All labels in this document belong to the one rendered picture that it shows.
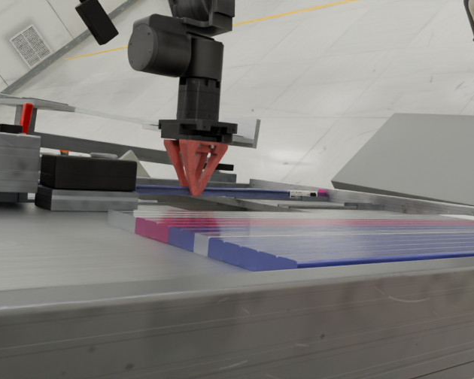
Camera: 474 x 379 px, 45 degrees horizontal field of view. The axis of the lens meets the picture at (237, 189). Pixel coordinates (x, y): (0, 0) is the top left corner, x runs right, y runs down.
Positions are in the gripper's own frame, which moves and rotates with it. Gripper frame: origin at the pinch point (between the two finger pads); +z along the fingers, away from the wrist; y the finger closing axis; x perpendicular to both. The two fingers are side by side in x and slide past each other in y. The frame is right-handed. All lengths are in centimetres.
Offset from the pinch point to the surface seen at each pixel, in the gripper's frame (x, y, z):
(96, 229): -26.8, 28.8, 0.7
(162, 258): -27.6, 38.7, 0.8
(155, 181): 5.2, -18.9, 0.3
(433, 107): 167, -75, -31
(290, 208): 6.7, 12.3, 1.2
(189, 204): 12.3, -19.0, 4.2
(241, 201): 6.6, 2.5, 1.4
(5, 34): 188, -761, -147
